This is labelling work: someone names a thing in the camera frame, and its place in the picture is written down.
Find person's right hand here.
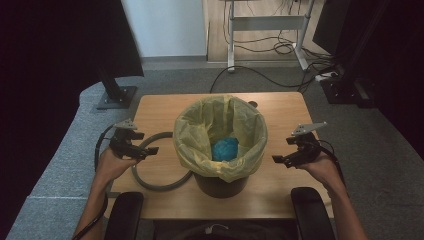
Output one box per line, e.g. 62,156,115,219
297,151,342,188

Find dark curtain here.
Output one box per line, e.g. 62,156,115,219
0,0,145,234

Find tangle of black floor cables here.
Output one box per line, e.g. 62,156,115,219
222,0,335,68

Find grey bin ring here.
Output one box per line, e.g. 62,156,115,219
130,131,195,192

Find small white cable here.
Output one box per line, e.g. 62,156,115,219
204,223,230,236

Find black stand with base plate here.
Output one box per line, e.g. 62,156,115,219
96,64,139,111

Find black trash bin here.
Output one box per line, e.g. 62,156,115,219
193,172,251,200

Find blue crumpled wad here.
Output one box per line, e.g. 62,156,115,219
211,136,240,163

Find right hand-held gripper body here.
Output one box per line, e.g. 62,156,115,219
285,121,329,166

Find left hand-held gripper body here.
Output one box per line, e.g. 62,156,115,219
108,118,148,160

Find white desk frame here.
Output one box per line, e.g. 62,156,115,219
219,0,316,73

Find white power strip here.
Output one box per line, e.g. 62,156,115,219
314,71,339,83

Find black stand with dark base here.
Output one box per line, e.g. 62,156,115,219
319,0,379,109

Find long black floor cable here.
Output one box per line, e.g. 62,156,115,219
209,65,323,94

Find person's dark clothing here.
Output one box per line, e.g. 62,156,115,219
153,221,298,240

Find yellow garbage bag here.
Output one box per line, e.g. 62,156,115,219
172,94,269,184

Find person's left hand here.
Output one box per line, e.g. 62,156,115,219
94,146,142,184

